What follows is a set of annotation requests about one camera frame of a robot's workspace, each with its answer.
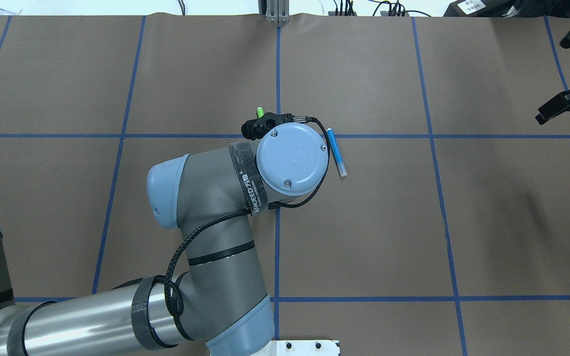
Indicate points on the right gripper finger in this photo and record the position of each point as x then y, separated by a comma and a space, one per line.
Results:
556, 106

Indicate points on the blue marker pen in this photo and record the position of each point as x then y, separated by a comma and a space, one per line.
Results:
339, 162

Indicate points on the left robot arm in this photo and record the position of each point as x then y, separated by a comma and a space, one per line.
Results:
187, 269

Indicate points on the usb hub with cables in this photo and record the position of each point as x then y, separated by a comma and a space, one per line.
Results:
373, 8

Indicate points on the aluminium frame post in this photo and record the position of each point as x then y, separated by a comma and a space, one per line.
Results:
276, 12

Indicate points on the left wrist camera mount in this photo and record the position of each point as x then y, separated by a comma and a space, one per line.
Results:
257, 128

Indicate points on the white camera stand base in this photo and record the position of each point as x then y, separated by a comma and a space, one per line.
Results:
301, 348

